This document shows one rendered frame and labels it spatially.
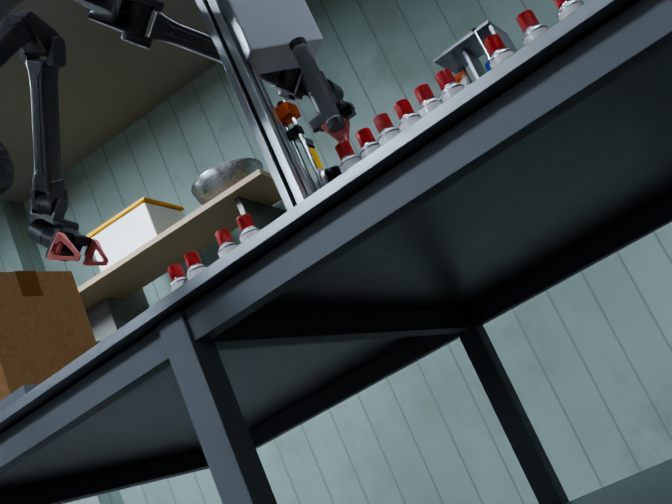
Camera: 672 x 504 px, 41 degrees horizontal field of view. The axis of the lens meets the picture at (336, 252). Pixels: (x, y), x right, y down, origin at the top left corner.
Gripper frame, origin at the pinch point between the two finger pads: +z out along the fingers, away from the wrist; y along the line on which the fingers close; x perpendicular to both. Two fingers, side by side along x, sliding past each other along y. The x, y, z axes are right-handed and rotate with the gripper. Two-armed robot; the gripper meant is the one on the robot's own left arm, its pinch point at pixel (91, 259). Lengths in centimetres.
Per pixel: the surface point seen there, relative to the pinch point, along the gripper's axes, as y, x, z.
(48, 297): -19.3, 7.4, 9.7
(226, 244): 4.6, -16.6, 30.4
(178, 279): 7.2, -4.0, 20.1
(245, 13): -15, -63, 26
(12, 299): -27.8, 9.0, 8.7
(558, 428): 297, 28, 63
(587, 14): -52, -70, 105
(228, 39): -15, -57, 24
